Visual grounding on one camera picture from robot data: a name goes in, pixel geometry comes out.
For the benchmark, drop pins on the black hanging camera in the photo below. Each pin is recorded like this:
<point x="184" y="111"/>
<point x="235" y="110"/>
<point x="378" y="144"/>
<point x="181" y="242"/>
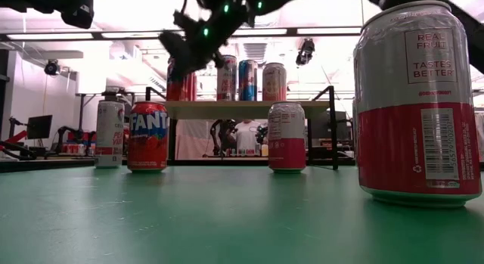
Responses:
<point x="305" y="52"/>

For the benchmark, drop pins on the green table mat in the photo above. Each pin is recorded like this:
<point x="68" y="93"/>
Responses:
<point x="242" y="226"/>

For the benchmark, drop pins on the ceiling air vent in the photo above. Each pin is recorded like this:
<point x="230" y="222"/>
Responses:
<point x="254" y="52"/>

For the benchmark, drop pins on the white red Spindrift can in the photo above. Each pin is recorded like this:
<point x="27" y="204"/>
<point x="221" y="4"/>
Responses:
<point x="286" y="143"/>
<point x="416" y="124"/>

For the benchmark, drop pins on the white orange Spindrift can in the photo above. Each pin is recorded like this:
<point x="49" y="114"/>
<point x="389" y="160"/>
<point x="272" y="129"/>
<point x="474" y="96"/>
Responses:
<point x="274" y="82"/>

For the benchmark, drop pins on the black aluminium table frame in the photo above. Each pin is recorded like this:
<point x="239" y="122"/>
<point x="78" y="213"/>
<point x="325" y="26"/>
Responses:
<point x="56" y="162"/>

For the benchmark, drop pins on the black overhead light bar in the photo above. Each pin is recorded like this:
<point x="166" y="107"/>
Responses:
<point x="113" y="31"/>

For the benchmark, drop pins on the black background monitor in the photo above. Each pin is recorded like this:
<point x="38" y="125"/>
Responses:
<point x="39" y="127"/>

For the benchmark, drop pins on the wooden shelf black metal frame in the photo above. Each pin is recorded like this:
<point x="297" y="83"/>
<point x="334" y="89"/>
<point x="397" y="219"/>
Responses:
<point x="234" y="109"/>

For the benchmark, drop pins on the person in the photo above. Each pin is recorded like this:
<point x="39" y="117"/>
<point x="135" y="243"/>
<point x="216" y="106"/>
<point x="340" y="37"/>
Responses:
<point x="247" y="137"/>

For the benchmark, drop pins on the black dome camera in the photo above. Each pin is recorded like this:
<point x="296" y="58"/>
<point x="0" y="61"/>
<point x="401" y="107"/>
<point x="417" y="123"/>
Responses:
<point x="51" y="67"/>

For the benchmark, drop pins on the black background robot arm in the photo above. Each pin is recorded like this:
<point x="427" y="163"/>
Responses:
<point x="72" y="135"/>
<point x="221" y="135"/>

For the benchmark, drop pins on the blue silver Red Bull can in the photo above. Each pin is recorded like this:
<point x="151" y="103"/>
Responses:
<point x="247" y="82"/>

